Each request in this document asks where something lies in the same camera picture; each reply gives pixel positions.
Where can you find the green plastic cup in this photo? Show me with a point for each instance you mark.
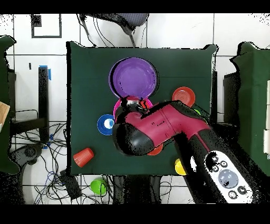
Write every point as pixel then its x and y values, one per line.
pixel 97 187
pixel 197 111

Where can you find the small orange plastic bowl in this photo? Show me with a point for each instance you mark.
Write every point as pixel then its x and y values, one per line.
pixel 183 95
pixel 157 150

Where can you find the orange plastic cup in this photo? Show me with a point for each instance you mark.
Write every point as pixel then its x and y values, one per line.
pixel 83 157

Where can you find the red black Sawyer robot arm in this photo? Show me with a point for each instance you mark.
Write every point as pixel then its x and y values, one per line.
pixel 164 124

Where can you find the dark green side cloth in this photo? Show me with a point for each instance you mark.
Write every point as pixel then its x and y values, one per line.
pixel 253 95
pixel 4 84

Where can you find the large pink plastic bowl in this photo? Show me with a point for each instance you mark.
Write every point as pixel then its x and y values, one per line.
pixel 116 106

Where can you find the blue plastic bowl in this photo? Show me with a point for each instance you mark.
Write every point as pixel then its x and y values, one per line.
pixel 103 130

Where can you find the black floor box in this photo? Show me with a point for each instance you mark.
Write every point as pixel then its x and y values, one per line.
pixel 70 186

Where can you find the large orange plastic bowl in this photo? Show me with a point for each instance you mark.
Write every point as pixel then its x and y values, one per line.
pixel 145 104

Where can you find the black metal post frame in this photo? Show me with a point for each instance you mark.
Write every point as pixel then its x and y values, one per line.
pixel 43 95

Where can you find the black chair base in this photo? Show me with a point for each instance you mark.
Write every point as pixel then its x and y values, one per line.
pixel 29 152

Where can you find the dark green table cloth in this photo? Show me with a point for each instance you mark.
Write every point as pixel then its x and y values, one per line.
pixel 88 84

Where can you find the purple plastic bowl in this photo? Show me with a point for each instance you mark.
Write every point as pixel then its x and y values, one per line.
pixel 135 78

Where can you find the yellow plastic cup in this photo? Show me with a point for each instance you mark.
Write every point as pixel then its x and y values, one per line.
pixel 178 168

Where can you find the brown cardboard box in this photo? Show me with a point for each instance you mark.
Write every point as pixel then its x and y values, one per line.
pixel 3 112

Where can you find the grey office chair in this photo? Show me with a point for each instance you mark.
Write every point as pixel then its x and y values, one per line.
pixel 130 20

